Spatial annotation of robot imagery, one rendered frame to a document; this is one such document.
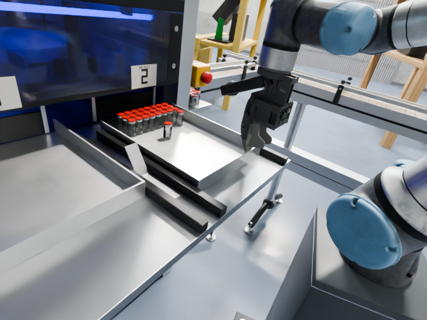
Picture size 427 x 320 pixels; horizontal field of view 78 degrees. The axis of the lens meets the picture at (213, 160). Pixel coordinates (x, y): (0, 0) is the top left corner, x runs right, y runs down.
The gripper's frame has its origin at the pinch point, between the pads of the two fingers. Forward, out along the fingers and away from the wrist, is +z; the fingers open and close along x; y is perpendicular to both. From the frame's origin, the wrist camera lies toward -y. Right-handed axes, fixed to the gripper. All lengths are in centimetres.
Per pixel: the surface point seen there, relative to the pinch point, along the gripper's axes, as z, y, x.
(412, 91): 21, 30, 311
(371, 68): 25, -34, 454
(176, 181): 1.7, -2.7, -21.9
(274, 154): 1.8, 5.5, 6.3
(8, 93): -10, -31, -38
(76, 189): 3.5, -14.7, -36.2
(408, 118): 0, 31, 82
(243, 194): 3.7, 7.9, -12.6
